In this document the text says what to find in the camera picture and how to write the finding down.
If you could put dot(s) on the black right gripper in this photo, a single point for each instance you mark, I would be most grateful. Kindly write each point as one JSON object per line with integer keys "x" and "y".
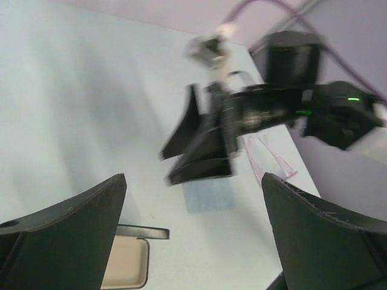
{"x": 251, "y": 110}

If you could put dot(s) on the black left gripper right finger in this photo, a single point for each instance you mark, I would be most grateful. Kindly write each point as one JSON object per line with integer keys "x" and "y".
{"x": 323, "y": 246}

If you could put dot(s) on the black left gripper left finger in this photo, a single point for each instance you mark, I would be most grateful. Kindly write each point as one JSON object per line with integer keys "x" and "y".
{"x": 65, "y": 246}

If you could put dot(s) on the dark green glasses case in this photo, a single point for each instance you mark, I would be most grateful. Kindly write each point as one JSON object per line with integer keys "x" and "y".
{"x": 128, "y": 263}

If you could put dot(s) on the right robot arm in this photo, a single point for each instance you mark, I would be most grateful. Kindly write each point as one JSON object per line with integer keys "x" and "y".
{"x": 338, "y": 113}

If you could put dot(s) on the pink transparent sunglasses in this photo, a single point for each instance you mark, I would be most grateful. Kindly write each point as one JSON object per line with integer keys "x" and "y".
{"x": 263, "y": 158}

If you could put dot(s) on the light blue cleaning cloth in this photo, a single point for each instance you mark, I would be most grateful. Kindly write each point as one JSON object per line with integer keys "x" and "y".
{"x": 209, "y": 195}

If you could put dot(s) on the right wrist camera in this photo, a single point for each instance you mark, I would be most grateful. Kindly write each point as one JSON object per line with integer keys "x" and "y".
{"x": 213, "y": 52}

